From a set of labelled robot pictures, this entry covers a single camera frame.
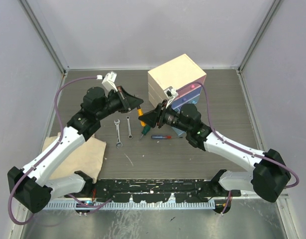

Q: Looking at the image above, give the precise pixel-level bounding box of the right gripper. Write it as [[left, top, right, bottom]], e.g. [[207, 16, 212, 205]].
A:
[[138, 100, 191, 133]]

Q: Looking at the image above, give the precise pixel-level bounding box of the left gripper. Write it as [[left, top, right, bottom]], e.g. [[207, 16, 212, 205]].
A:
[[96, 85, 143, 120]]

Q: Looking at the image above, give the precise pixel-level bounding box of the green handled screwdriver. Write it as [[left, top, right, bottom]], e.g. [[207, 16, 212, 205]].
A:
[[139, 125, 151, 140]]

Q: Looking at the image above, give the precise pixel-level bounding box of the orange handled screwdriver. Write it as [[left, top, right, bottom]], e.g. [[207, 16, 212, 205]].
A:
[[137, 106, 146, 127]]

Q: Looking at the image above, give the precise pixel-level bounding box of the red blue handled screwdriver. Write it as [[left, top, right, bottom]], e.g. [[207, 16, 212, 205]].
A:
[[151, 135, 183, 139]]

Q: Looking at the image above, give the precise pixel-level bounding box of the wide purple drawer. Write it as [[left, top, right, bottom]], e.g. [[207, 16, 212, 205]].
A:
[[171, 86, 202, 110]]

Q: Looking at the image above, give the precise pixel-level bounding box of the light blue drawer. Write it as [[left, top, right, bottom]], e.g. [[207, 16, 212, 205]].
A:
[[187, 96, 200, 105], [172, 126, 187, 136]]

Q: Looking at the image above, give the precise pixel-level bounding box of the large pink drawer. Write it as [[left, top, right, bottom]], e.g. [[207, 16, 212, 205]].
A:
[[178, 74, 206, 97]]

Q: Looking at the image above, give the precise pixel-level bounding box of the cream drawer cabinet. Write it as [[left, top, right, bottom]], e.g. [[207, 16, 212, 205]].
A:
[[148, 54, 206, 107]]

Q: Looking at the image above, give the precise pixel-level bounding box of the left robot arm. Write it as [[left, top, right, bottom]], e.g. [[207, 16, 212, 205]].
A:
[[7, 86, 143, 214]]

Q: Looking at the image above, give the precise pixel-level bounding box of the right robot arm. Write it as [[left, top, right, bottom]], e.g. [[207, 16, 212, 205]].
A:
[[139, 102, 291, 203]]

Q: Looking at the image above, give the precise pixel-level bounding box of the silver ratchet combination wrench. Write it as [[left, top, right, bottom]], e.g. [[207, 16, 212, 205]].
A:
[[126, 116, 133, 139]]

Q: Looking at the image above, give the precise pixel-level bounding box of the silver open end wrench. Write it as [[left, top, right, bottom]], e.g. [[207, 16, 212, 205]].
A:
[[114, 119, 122, 148]]

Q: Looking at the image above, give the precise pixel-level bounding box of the beige cloth bag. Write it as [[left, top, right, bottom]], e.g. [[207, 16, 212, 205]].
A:
[[49, 136, 106, 184]]

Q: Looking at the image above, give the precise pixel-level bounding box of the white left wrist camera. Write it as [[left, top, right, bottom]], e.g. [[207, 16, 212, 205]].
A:
[[97, 71, 117, 92]]

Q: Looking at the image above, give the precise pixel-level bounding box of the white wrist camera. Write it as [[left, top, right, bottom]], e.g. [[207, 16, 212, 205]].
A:
[[164, 86, 179, 108], [97, 71, 117, 92]]

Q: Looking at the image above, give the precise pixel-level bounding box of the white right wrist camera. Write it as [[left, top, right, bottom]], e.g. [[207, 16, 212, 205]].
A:
[[164, 86, 179, 108]]

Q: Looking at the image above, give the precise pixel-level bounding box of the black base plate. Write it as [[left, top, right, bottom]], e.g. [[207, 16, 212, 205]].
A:
[[73, 179, 228, 203]]

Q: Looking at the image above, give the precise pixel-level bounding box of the slotted cable duct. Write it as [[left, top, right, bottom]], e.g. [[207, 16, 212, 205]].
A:
[[44, 199, 215, 210]]

